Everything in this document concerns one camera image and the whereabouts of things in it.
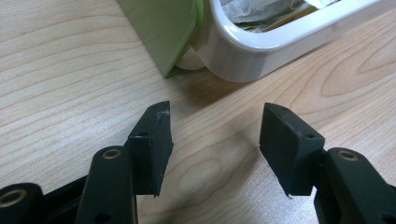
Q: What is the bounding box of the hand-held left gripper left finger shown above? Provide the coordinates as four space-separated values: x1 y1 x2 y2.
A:
74 100 175 224

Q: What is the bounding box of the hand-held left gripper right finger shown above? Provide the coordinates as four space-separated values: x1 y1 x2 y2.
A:
259 102 396 224

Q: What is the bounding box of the white plastic bin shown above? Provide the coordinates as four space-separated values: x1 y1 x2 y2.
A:
194 0 396 83

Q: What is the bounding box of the green box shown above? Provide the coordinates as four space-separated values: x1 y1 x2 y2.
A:
117 0 205 78

